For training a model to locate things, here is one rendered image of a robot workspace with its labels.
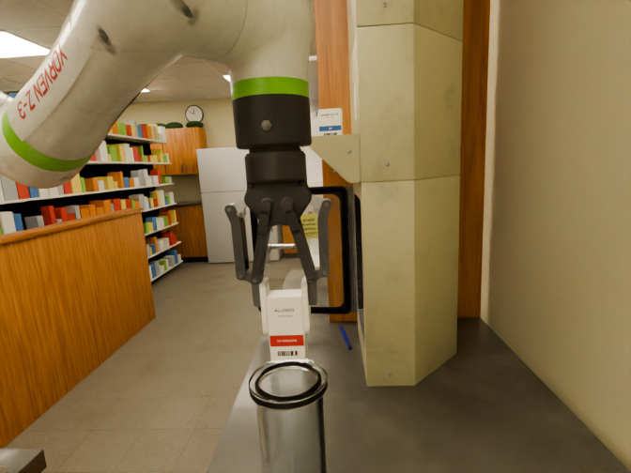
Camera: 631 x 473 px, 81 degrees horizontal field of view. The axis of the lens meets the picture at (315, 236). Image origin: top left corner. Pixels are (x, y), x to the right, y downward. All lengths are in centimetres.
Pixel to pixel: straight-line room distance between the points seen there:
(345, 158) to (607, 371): 63
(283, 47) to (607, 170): 62
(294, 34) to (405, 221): 48
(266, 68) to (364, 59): 40
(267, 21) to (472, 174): 92
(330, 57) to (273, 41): 76
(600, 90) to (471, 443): 68
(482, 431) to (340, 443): 27
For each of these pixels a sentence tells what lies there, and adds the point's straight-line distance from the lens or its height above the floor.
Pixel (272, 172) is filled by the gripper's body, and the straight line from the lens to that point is 43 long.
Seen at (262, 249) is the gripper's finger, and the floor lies 135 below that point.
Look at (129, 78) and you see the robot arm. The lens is 45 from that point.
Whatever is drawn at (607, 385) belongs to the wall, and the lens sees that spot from 91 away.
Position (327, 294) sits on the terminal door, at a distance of 117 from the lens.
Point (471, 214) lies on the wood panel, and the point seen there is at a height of 128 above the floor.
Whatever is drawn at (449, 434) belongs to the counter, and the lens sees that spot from 83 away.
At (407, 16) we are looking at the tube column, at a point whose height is 172.
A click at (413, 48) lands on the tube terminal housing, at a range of 83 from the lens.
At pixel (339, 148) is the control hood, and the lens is 79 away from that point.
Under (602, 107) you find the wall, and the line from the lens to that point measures 87.
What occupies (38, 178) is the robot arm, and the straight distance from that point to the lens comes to 72.
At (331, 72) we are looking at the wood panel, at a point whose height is 172.
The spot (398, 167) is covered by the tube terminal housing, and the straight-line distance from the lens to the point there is 80.
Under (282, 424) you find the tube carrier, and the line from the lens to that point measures 53.
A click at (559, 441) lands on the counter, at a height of 94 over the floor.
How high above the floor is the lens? 145
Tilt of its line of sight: 11 degrees down
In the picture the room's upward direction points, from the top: 3 degrees counter-clockwise
